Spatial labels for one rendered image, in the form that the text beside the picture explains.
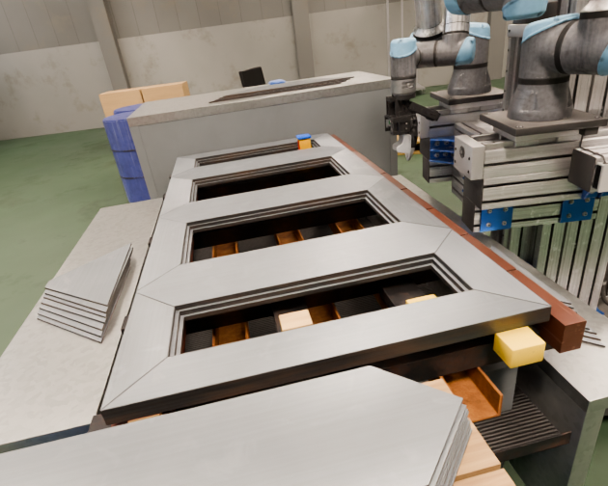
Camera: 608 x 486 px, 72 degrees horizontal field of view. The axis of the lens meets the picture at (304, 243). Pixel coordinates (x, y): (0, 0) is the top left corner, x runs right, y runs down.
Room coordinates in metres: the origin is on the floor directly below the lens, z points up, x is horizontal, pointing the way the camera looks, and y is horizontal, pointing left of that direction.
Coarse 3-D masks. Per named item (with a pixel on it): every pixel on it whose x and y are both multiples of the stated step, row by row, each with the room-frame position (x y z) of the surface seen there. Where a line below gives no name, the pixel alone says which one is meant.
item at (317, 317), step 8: (288, 232) 1.35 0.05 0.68; (296, 232) 1.30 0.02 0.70; (280, 240) 1.29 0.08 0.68; (288, 240) 1.29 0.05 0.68; (296, 240) 1.28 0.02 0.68; (328, 304) 0.86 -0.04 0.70; (312, 312) 0.86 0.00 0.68; (320, 312) 0.85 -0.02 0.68; (328, 312) 0.85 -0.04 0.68; (336, 312) 0.79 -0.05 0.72; (320, 320) 0.82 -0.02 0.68; (328, 320) 0.82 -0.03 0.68
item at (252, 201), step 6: (246, 192) 1.36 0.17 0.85; (252, 192) 1.35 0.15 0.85; (258, 192) 1.34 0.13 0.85; (240, 198) 1.31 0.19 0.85; (246, 198) 1.30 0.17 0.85; (252, 198) 1.29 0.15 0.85; (258, 198) 1.29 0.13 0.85; (240, 204) 1.25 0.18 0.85; (246, 204) 1.24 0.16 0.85; (252, 204) 1.23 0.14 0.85; (258, 204) 1.23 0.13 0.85; (264, 204) 1.22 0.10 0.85; (240, 210) 1.20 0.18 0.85; (246, 210) 1.19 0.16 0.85; (252, 210) 1.18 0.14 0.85
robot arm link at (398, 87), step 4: (392, 80) 1.36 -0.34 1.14; (396, 80) 1.37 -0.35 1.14; (400, 80) 1.38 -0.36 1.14; (404, 80) 1.30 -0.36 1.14; (408, 80) 1.30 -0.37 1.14; (412, 80) 1.31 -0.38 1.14; (392, 84) 1.33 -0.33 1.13; (396, 84) 1.32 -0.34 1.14; (400, 84) 1.31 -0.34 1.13; (404, 84) 1.30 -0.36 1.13; (408, 84) 1.30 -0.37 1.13; (412, 84) 1.31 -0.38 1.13; (392, 88) 1.33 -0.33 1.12; (396, 88) 1.32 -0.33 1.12; (400, 88) 1.31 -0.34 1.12; (404, 88) 1.30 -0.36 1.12; (408, 88) 1.30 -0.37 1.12; (412, 88) 1.31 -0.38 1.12; (392, 92) 1.33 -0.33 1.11; (396, 92) 1.32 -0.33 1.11; (400, 92) 1.31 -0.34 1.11; (404, 92) 1.30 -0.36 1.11; (408, 92) 1.30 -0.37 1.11; (412, 92) 1.31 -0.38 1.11
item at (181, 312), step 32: (224, 160) 1.93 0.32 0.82; (320, 160) 1.67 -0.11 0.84; (192, 192) 1.47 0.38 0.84; (192, 224) 1.16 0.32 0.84; (224, 224) 1.16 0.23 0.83; (416, 256) 0.79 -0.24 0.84; (288, 288) 0.74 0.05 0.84; (320, 288) 0.74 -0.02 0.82; (512, 320) 0.55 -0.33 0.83; (544, 320) 0.56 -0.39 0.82; (384, 352) 0.52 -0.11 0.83; (224, 384) 0.49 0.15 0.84; (256, 384) 0.49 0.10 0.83; (128, 416) 0.47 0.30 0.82
